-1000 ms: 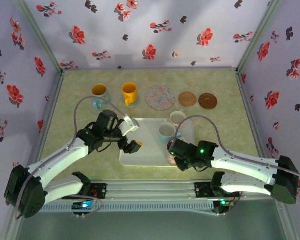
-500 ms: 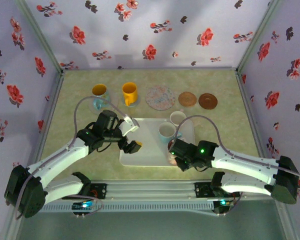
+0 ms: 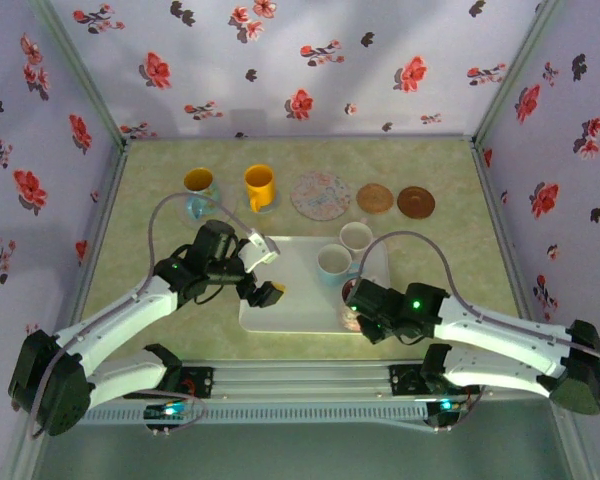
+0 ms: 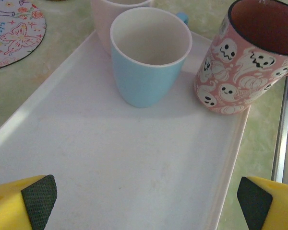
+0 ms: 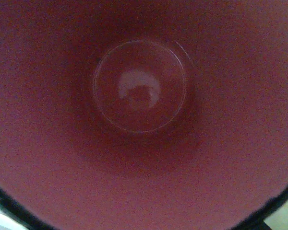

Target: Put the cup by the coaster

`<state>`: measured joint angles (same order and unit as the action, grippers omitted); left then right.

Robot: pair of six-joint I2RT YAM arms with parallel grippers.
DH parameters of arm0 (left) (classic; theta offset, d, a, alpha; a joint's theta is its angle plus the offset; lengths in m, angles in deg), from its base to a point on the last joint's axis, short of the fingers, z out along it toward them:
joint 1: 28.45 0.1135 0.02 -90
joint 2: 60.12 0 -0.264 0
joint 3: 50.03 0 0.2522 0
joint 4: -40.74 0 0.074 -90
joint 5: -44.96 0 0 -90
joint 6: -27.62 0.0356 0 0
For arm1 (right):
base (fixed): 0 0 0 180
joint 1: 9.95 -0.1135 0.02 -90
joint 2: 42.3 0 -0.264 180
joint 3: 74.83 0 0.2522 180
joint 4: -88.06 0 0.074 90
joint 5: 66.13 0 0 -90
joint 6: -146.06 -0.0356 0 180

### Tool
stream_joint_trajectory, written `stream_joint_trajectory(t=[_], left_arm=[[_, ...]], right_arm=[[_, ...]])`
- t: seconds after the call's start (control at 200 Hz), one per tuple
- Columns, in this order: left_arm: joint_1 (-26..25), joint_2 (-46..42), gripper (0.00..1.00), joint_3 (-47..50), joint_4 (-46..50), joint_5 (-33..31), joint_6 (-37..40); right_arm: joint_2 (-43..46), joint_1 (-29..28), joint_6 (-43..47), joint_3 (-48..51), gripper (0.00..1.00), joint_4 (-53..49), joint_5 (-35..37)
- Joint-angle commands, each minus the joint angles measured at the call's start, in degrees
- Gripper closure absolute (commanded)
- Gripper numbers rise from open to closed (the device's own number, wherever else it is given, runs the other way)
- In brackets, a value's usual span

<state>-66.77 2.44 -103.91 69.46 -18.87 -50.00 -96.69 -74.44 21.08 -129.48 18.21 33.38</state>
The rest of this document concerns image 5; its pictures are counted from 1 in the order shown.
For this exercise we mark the dark pink printed mug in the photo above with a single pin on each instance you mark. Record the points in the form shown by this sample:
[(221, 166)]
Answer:
[(144, 95)]

